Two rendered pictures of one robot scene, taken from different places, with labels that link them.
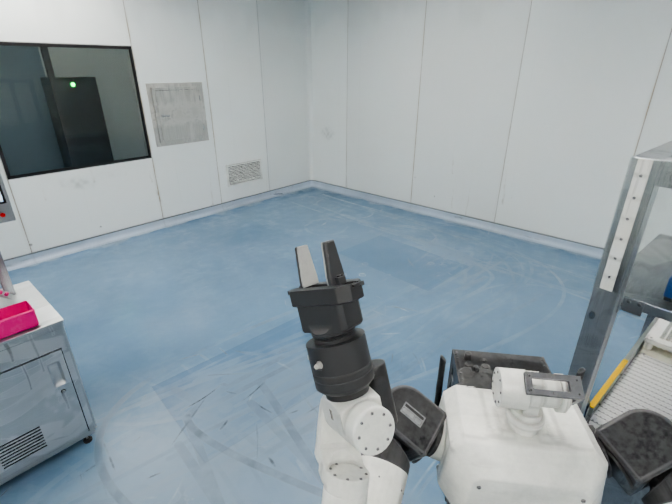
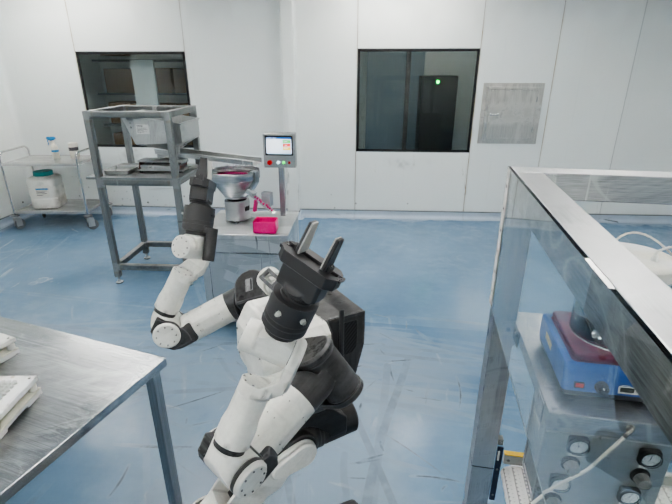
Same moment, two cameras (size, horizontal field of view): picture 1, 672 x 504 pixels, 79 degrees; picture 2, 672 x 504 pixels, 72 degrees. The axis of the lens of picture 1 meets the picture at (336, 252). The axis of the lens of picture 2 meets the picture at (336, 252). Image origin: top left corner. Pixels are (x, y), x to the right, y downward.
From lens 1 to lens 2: 126 cm
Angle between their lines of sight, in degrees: 47
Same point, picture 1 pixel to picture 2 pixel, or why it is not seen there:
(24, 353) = (263, 247)
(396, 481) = (218, 307)
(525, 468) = not seen: hidden behind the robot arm
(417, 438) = (239, 294)
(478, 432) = (256, 303)
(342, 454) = (192, 268)
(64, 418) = not seen: hidden behind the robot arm
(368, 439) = (176, 248)
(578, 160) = not seen: outside the picture
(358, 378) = (188, 222)
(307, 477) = (370, 431)
